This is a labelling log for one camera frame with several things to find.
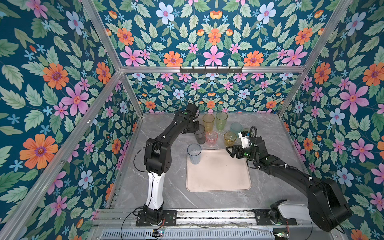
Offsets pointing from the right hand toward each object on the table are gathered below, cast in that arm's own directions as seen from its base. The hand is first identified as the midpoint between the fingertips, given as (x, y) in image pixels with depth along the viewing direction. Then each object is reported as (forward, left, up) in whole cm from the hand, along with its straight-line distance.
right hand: (231, 146), depth 85 cm
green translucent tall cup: (+22, +4, +1) cm, 23 cm away
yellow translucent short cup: (+14, -2, -12) cm, 19 cm away
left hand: (+15, +20, +2) cm, 25 cm away
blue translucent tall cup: (0, +22, -4) cm, 22 cm away
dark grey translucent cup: (+10, +18, -1) cm, 21 cm away
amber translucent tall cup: (+21, +13, 0) cm, 25 cm away
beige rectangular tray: (-9, +7, -15) cm, 19 cm away
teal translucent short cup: (+18, -7, -5) cm, 20 cm away
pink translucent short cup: (+10, +11, -5) cm, 16 cm away
